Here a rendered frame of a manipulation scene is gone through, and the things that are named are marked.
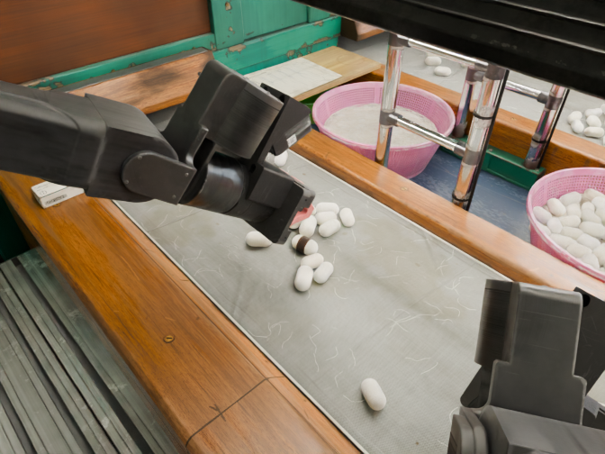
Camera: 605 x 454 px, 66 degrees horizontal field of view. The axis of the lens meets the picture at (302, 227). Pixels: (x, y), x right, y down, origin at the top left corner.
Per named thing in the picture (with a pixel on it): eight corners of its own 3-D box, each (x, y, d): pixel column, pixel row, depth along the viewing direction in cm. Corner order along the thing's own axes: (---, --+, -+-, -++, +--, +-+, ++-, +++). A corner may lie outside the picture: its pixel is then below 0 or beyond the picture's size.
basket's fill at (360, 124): (384, 198, 82) (388, 171, 78) (299, 149, 95) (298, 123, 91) (457, 152, 94) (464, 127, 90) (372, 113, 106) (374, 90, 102)
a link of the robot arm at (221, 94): (254, 81, 47) (148, 15, 38) (301, 115, 41) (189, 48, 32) (197, 178, 49) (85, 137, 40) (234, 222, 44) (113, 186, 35)
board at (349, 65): (266, 114, 88) (266, 108, 88) (221, 89, 97) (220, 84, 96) (381, 68, 105) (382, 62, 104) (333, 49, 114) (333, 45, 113)
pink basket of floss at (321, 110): (455, 197, 84) (466, 151, 77) (306, 189, 85) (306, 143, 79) (436, 124, 104) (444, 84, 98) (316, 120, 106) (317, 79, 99)
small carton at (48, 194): (44, 209, 67) (39, 197, 65) (35, 198, 69) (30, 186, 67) (85, 192, 70) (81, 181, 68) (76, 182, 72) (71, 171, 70)
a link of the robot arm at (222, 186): (235, 139, 47) (183, 115, 42) (267, 167, 44) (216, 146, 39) (202, 195, 49) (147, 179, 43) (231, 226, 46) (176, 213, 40)
